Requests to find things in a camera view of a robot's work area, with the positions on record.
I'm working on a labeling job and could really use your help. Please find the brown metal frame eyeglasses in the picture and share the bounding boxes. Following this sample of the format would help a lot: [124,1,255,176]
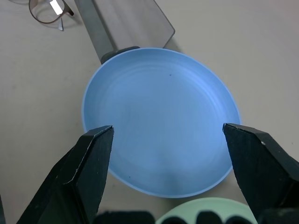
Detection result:
[28,0,75,31]

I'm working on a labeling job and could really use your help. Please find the light blue round plate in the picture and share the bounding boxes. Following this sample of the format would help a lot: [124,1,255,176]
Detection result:
[81,47,242,199]

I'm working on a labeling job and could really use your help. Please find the gray rectangular glasses case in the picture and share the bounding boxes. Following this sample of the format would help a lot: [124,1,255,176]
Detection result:
[74,0,176,65]

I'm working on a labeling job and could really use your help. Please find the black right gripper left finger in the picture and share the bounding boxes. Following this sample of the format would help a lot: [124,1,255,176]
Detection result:
[16,125,114,224]

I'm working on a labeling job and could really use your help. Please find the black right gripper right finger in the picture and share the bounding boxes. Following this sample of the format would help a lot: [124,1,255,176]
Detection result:
[223,122,299,210]

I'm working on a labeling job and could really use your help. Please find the light green round plate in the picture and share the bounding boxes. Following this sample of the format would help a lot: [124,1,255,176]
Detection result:
[155,197,259,224]

